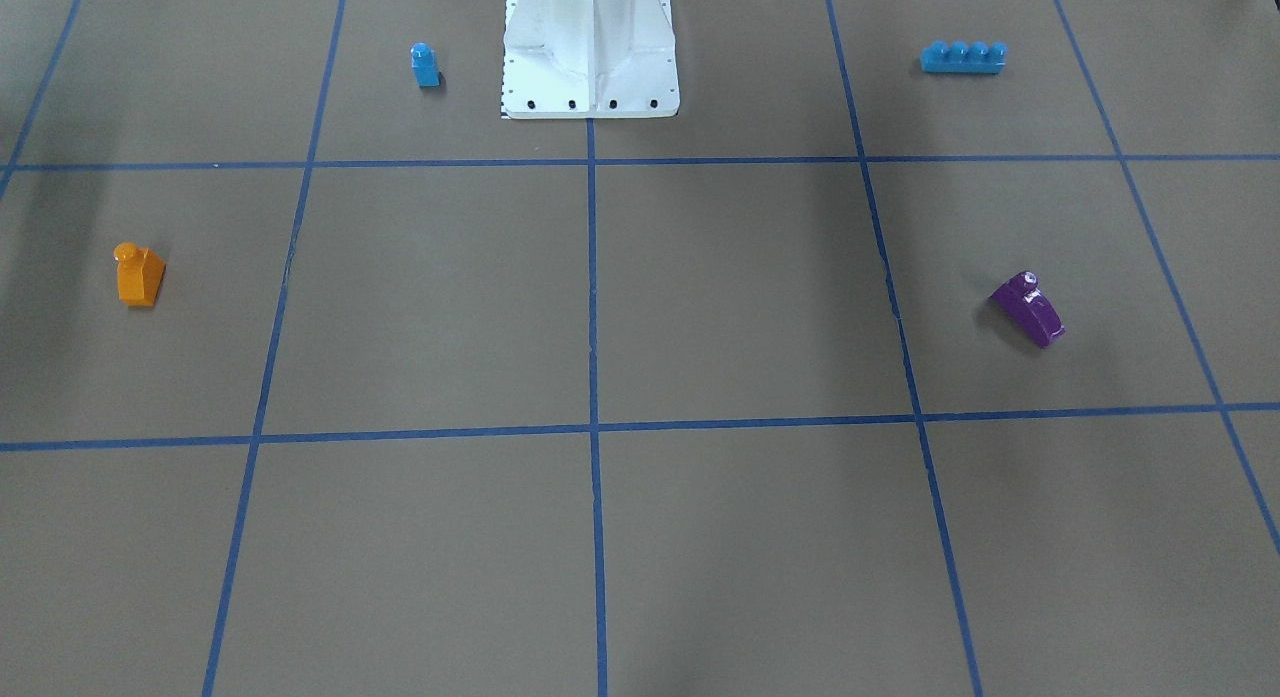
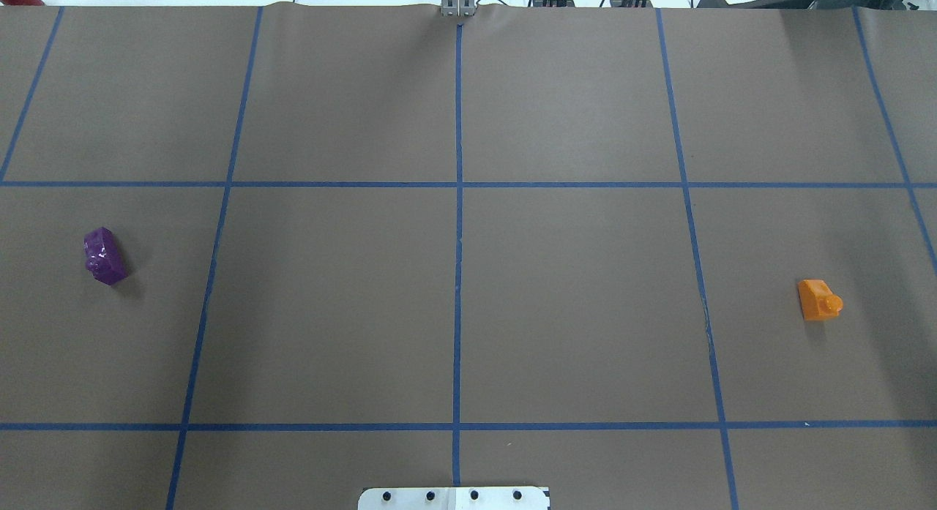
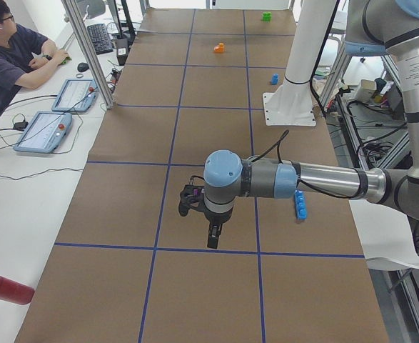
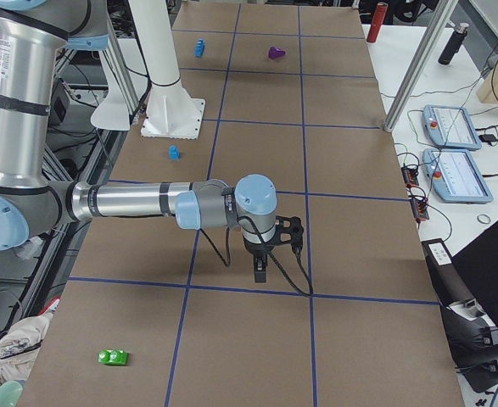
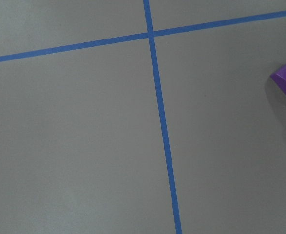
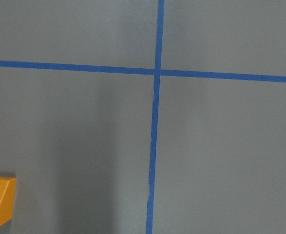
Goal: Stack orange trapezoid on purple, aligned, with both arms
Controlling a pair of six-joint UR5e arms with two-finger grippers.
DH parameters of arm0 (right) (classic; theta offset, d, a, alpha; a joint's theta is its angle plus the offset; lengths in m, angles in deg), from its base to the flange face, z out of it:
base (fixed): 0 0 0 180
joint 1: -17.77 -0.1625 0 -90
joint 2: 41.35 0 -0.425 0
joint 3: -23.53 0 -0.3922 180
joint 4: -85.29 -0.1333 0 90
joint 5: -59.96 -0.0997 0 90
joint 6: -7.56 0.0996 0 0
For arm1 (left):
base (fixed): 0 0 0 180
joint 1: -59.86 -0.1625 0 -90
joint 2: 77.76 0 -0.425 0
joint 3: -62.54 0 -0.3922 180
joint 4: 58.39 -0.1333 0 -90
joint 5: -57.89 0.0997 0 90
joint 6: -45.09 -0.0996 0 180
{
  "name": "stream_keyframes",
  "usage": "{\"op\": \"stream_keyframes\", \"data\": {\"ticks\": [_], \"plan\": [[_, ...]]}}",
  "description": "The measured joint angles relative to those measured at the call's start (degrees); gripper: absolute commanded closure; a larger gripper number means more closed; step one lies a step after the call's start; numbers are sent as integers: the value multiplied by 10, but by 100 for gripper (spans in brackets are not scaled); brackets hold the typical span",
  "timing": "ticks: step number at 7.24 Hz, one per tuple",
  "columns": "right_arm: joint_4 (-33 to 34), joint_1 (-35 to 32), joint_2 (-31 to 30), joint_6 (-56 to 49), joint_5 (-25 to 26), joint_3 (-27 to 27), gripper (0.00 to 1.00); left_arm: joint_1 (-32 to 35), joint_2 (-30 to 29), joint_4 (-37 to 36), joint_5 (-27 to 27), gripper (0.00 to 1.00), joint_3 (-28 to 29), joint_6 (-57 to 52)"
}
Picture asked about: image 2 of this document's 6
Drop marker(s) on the orange trapezoid block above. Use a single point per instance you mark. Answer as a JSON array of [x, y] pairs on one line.
[[817, 301]]

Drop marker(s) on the purple trapezoid block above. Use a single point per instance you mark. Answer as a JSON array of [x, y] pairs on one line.
[[103, 258]]

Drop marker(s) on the white mounting plate with bolts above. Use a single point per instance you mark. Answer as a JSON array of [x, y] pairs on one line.
[[494, 497]]

